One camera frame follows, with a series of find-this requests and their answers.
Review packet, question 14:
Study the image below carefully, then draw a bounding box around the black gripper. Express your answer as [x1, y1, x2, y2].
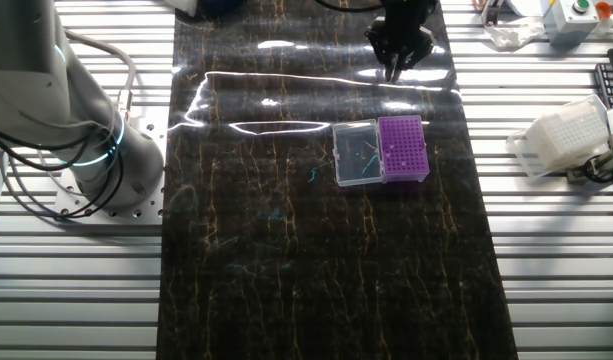
[364, 0, 434, 84]

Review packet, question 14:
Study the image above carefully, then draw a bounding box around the open purple pipette tip box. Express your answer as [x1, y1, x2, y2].
[331, 114, 431, 189]

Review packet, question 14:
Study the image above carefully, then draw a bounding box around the white pipette tip box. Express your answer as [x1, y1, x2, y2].
[505, 93, 612, 180]

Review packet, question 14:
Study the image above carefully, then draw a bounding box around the small grey sensor stand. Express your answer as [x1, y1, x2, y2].
[480, 0, 503, 27]

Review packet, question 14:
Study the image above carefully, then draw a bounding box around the crumpled clear plastic wrap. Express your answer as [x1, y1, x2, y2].
[483, 18, 546, 52]

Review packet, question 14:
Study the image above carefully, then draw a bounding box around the grey button control box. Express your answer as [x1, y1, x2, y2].
[541, 0, 601, 47]

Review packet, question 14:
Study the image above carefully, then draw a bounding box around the dark blue object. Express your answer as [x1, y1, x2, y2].
[199, 0, 248, 17]

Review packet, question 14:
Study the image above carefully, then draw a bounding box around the white cloth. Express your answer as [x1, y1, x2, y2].
[163, 0, 201, 17]

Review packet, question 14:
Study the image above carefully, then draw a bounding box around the black marble pattern mat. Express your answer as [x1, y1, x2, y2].
[155, 0, 520, 360]

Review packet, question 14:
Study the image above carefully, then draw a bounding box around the black camera cable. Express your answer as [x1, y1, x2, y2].
[580, 154, 613, 185]

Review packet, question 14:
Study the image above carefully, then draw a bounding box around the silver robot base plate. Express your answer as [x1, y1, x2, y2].
[53, 105, 167, 221]

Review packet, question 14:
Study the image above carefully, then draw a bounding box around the thick grey robot cable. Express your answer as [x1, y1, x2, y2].
[64, 28, 138, 122]

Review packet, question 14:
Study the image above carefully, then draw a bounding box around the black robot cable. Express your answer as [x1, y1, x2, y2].
[0, 122, 126, 221]
[0, 142, 112, 219]

